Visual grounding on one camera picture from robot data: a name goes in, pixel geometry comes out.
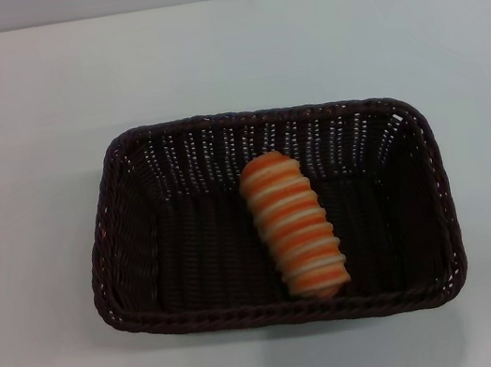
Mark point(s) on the orange white striped bread roll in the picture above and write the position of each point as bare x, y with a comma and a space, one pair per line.
293, 227

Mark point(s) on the dark brown woven basket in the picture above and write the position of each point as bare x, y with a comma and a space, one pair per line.
200, 248

